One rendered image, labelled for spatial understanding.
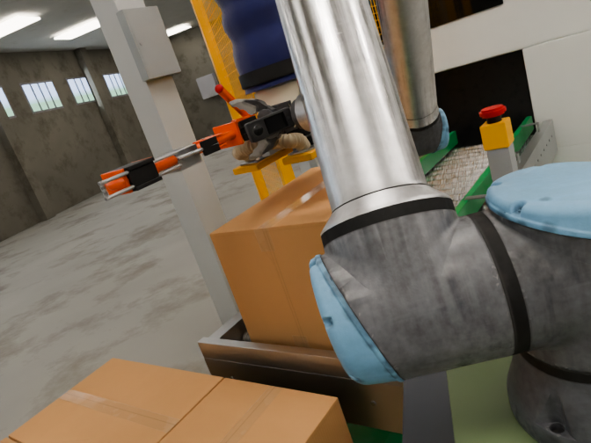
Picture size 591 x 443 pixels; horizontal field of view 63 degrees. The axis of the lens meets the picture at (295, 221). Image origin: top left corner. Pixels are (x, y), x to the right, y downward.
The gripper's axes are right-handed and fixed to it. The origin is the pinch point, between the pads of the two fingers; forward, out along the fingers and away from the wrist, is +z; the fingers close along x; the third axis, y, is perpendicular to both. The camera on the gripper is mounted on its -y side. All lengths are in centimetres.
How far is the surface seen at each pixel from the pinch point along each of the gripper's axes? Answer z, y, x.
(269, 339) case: 11, -5, -60
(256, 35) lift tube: -1.8, 18.1, 21.7
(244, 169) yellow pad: 11.8, 10.5, -11.7
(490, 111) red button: -50, 44, -16
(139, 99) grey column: 104, 58, 21
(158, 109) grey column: 94, 59, 14
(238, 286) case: 15.3, -4.7, -42.1
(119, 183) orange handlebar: -0.2, -37.7, -0.2
